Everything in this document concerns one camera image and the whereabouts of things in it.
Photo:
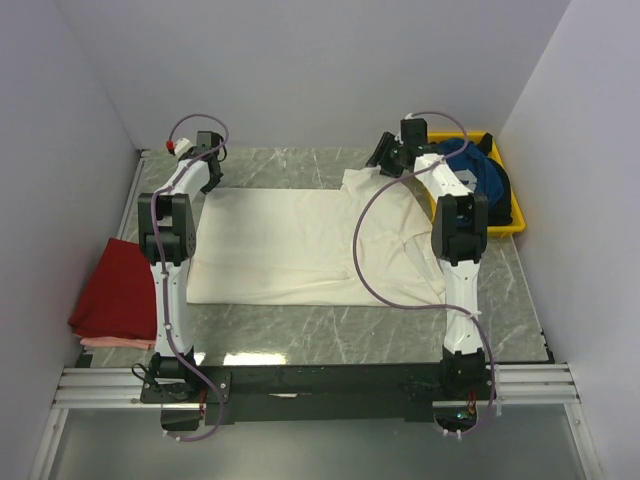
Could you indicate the pink folded t-shirt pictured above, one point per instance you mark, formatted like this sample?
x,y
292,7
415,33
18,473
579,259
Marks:
x,y
115,342

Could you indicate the blue t-shirt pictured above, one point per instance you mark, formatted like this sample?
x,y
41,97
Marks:
x,y
473,168

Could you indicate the red folded t-shirt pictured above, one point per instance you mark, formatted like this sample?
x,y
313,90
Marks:
x,y
119,298

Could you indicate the black base beam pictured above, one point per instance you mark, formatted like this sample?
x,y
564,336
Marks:
x,y
235,394

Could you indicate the aluminium frame rail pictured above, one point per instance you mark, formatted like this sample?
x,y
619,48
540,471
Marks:
x,y
115,388

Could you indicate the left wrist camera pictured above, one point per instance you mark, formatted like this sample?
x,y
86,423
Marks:
x,y
178,148

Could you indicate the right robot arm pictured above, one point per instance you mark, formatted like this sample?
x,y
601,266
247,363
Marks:
x,y
458,240

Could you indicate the white t-shirt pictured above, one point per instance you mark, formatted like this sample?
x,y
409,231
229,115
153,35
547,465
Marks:
x,y
308,247

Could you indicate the yellow plastic bin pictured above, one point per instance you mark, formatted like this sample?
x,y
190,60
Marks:
x,y
519,223

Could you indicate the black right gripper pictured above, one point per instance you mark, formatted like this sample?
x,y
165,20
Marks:
x,y
385,144

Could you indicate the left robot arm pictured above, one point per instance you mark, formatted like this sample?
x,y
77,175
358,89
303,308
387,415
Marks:
x,y
167,239

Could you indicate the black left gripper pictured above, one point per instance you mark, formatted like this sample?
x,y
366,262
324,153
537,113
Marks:
x,y
211,185

